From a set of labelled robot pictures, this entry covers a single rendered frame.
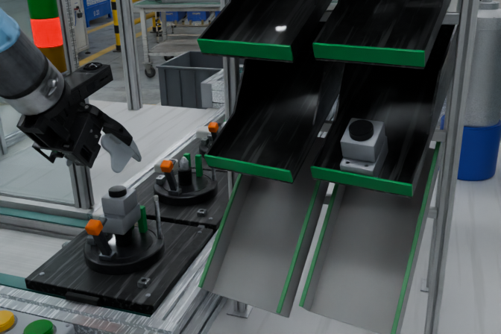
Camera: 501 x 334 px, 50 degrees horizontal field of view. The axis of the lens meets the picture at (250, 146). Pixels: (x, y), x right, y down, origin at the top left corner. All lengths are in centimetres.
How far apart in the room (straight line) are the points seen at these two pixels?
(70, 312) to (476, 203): 98
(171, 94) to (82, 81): 220
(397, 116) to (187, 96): 224
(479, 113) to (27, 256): 112
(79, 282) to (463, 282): 71
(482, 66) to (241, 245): 86
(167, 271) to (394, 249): 37
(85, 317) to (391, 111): 55
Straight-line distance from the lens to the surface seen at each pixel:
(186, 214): 111
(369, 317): 79
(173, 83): 297
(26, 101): 73
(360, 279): 80
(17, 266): 114
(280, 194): 85
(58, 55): 107
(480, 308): 109
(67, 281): 96
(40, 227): 123
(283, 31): 71
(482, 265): 121
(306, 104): 82
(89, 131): 80
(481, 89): 150
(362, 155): 68
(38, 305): 95
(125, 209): 94
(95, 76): 83
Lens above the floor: 149
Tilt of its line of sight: 21 degrees down
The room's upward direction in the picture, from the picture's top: 2 degrees counter-clockwise
